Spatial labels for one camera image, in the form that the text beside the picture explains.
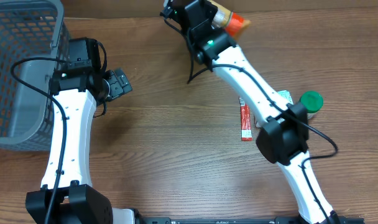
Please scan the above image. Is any small red white item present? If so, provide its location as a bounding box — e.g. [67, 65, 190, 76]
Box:
[239, 97, 252, 141]

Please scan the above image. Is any red orange snack bag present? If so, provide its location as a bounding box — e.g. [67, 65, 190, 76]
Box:
[209, 0, 251, 40]

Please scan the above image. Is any teal wet wipes pack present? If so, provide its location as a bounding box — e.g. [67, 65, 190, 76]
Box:
[278, 90, 293, 105]

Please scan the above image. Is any grey plastic shopping basket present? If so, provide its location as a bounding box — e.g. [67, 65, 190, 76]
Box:
[0, 0, 70, 151]

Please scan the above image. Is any green lid jar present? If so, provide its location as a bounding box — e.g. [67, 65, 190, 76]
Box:
[300, 91, 324, 119]

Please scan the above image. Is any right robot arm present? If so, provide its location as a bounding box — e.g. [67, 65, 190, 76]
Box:
[160, 0, 339, 223]

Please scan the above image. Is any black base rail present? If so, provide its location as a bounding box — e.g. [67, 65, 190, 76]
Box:
[139, 216, 366, 224]

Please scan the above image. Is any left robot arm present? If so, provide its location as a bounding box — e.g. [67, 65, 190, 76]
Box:
[25, 38, 138, 224]

